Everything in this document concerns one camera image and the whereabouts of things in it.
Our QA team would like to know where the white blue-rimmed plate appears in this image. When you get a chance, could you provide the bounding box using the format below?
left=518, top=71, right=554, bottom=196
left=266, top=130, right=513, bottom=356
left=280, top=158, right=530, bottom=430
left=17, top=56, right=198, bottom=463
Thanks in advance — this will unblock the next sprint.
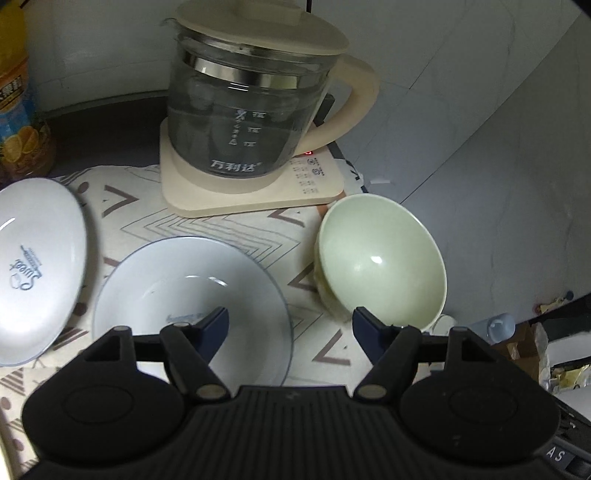
left=92, top=237, right=293, bottom=392

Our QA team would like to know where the pale green bowl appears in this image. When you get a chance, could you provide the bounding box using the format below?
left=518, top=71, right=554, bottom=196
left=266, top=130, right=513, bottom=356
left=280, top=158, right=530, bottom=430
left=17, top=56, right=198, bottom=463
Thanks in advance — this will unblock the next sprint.
left=314, top=193, right=448, bottom=331

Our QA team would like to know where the white plate with lettering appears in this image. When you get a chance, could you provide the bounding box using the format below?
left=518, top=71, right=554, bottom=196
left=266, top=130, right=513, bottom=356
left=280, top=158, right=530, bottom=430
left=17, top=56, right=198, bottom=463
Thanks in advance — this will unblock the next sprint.
left=1, top=178, right=87, bottom=367

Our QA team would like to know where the patterned table mat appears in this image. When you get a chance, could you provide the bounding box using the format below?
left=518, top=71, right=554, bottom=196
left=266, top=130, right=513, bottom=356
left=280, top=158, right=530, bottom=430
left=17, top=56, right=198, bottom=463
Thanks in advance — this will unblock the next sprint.
left=1, top=166, right=370, bottom=479

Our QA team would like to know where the cream kettle base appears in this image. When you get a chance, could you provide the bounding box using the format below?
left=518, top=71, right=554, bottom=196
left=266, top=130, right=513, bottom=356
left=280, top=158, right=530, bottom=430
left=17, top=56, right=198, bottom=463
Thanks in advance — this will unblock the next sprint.
left=159, top=121, right=345, bottom=218

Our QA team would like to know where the orange juice bottle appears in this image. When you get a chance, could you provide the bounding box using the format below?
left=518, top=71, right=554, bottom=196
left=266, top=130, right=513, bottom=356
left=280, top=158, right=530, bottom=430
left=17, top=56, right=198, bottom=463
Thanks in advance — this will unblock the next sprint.
left=0, top=1, right=56, bottom=181

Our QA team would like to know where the glass electric kettle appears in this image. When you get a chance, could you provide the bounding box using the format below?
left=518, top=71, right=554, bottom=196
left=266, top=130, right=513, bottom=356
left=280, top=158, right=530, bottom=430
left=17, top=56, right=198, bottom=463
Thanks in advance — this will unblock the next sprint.
left=167, top=1, right=380, bottom=180

